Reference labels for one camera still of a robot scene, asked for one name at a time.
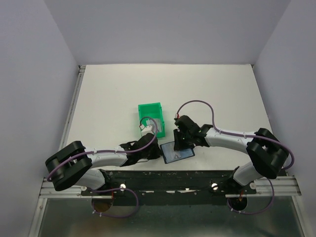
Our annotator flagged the blue leather card holder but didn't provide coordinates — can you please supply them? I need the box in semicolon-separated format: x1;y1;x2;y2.
160;142;195;164

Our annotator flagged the green plastic bin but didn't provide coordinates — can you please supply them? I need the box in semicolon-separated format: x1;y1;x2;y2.
138;102;165;138

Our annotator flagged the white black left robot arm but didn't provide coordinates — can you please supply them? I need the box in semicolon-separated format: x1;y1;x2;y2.
45;133;162;195

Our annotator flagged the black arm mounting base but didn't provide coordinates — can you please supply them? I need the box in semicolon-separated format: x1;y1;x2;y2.
81;170;256;206

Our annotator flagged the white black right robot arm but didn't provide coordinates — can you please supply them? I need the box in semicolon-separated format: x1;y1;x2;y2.
173;116;289;194

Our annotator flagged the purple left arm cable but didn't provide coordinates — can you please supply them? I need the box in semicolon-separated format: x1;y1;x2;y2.
46;116;158;182

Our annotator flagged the aluminium table edge rail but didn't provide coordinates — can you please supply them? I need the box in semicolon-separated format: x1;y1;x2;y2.
58;65;86;150

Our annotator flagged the aluminium front frame rail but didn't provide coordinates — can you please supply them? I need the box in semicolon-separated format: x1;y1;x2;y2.
27;177;84;237

